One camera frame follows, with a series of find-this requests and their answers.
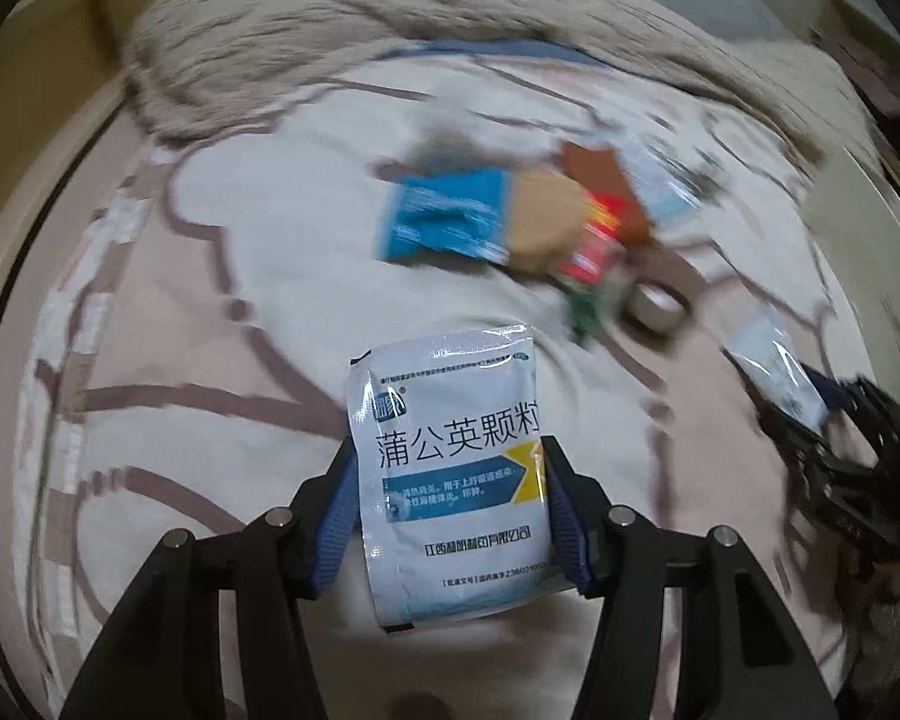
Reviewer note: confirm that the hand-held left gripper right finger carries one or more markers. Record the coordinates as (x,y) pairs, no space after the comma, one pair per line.
(570,532)

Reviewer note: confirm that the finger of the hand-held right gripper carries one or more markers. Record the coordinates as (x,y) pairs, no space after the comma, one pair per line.
(836,394)
(791,435)

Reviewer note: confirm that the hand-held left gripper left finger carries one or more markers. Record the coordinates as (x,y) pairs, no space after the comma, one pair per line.
(337,532)

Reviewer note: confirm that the white and blue medicine sachet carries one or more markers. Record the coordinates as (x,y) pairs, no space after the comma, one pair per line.
(450,465)

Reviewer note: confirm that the brown bandage roll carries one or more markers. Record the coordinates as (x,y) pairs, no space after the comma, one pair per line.
(656,304)

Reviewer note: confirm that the green hair clip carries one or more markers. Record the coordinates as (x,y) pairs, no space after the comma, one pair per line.
(585,311)

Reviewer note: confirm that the printed bear blanket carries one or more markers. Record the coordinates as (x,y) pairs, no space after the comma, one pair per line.
(195,315)

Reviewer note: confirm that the clear packet with white label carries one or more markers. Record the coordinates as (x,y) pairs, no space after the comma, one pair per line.
(664,187)

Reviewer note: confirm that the red snack packet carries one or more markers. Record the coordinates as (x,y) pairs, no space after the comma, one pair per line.
(589,255)

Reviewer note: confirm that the round wooden block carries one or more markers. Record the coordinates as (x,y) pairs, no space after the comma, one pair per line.
(544,217)

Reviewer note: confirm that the brown leather pouch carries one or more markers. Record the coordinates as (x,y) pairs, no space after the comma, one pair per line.
(600,169)

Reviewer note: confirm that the blue foil packet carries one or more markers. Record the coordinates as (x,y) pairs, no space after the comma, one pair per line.
(450,214)

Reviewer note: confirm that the blue bed sheet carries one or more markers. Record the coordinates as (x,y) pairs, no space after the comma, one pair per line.
(495,49)

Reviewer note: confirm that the beige fuzzy blanket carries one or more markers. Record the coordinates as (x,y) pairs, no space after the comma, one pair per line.
(345,7)

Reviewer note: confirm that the wooden shelf unit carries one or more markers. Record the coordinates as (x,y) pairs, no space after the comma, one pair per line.
(37,90)

